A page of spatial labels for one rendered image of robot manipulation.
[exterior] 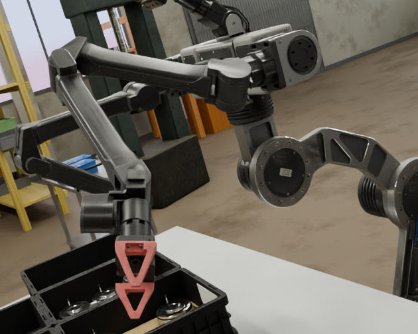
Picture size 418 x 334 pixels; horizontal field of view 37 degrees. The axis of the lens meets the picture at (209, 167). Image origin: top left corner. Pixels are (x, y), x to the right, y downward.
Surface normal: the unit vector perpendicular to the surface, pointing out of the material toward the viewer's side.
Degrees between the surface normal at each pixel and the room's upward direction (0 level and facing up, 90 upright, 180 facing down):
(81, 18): 89
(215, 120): 90
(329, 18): 90
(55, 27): 90
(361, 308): 0
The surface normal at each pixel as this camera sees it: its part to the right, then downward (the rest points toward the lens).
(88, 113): 0.05, -0.68
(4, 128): 0.56, 0.04
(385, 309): -0.27, -0.93
